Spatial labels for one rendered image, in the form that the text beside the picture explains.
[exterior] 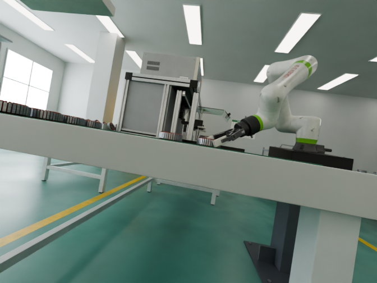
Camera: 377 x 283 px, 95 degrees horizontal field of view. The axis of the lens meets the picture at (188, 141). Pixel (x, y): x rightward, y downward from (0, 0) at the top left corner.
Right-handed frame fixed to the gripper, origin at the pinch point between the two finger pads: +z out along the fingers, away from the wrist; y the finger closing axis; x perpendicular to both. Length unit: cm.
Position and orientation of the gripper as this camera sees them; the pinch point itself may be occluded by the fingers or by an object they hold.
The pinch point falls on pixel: (209, 142)
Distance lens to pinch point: 81.6
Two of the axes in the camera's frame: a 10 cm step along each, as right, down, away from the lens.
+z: -9.0, 3.6, -2.6
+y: -2.9, -0.3, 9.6
